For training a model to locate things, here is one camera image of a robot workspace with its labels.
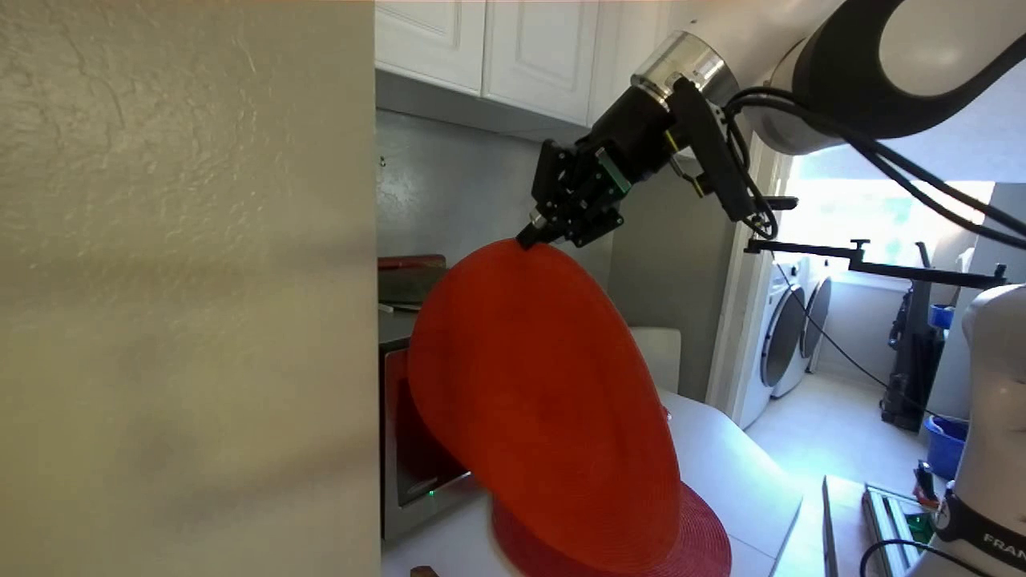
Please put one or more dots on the woven orange round placemat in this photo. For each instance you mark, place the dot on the woven orange round placemat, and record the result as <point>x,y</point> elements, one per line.
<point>699,546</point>

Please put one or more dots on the thin orange round placemat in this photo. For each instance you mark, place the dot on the thin orange round placemat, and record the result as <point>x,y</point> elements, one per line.
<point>546,405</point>

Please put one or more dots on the blue plastic bucket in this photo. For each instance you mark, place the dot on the blue plastic bucket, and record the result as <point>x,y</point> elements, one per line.
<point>946,451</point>

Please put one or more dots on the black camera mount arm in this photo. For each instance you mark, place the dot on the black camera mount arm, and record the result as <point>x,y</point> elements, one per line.
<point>909,267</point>

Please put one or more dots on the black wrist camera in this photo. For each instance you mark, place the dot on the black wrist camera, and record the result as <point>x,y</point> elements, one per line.
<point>709,148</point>

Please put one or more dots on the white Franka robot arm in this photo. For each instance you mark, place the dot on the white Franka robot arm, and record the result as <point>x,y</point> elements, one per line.
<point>940,43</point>

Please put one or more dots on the black upright vacuum cleaner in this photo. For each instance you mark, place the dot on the black upright vacuum cleaner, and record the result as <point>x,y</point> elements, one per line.
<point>911,365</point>

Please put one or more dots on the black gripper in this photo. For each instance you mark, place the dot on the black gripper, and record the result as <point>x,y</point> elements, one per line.
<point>597,177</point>

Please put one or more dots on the white upper kitchen cabinets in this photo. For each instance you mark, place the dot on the white upper kitchen cabinets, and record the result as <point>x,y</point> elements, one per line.
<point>482,43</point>

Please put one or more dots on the stainless steel microwave oven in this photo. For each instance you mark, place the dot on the stainless steel microwave oven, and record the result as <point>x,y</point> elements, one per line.
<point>412,469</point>

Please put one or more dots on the aluminium rail robot base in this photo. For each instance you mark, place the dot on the aluminium rail robot base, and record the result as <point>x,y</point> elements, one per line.
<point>855,523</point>

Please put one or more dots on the white front-load dryer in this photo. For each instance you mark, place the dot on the white front-load dryer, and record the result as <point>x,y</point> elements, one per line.
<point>820,314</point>

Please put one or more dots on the small brown round object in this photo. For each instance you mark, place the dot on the small brown round object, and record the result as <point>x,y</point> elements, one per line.
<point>425,572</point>

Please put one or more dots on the white front-load washing machine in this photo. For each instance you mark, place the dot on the white front-load washing machine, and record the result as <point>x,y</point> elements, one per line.
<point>773,341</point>

